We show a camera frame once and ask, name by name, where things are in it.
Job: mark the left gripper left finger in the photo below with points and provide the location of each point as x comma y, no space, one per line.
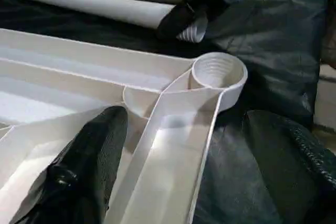
86,161

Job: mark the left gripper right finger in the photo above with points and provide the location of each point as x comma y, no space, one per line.
296,176

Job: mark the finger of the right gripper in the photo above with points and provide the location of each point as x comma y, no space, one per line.
178,23

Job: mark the white plastic table top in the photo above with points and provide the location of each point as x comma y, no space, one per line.
170,155

